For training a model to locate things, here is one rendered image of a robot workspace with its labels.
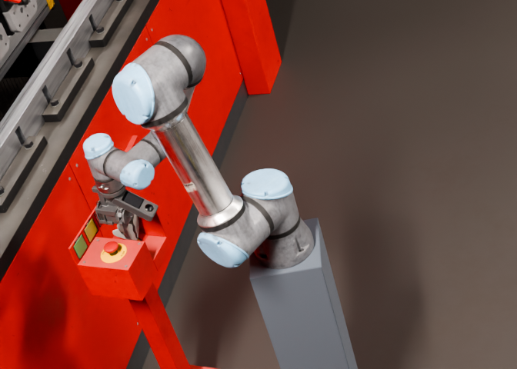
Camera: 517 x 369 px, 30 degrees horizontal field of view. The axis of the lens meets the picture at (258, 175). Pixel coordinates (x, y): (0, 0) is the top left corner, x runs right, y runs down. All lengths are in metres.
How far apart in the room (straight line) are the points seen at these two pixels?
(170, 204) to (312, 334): 1.16
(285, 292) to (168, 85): 0.66
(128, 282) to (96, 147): 0.38
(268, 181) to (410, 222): 1.35
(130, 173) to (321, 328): 0.63
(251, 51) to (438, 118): 0.87
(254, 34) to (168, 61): 2.14
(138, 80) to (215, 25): 2.04
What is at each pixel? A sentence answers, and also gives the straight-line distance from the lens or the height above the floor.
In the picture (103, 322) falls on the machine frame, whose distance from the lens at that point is 3.08.
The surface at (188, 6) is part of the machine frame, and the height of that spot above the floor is 0.67.
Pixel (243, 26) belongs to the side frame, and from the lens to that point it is 4.17.
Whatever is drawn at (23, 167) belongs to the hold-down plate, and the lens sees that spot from 2.80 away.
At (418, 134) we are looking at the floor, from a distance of 3.92.
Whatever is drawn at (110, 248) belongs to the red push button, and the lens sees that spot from 2.55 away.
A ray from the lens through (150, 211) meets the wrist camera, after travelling 2.53.
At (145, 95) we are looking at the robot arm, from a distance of 2.01.
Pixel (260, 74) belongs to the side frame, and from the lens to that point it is 4.29.
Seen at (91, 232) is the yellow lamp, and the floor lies 0.81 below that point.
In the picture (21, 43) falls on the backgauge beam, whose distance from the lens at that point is 3.41.
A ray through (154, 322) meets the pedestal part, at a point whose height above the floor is 0.48.
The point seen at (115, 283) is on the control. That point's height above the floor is 0.72.
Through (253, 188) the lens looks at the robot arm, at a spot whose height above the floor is 1.01.
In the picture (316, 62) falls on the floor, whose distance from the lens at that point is 4.47.
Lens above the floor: 2.43
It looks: 38 degrees down
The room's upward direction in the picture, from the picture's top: 17 degrees counter-clockwise
